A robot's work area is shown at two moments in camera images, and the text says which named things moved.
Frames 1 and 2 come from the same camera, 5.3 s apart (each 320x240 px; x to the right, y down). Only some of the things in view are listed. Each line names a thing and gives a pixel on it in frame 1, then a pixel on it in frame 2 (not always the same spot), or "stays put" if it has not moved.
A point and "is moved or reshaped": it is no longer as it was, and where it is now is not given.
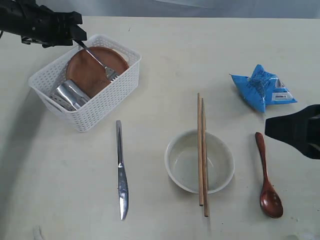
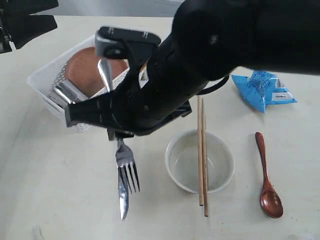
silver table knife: [123, 191] stays put
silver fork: [110, 75] to [123, 158]
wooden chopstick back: [205, 161] stays put
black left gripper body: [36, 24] to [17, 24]
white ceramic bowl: [181, 161] stays put
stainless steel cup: [76, 96] is moved or reshaped
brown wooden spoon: [271, 201] stays put
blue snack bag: [262, 88] stays put
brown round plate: [90, 76] stays put
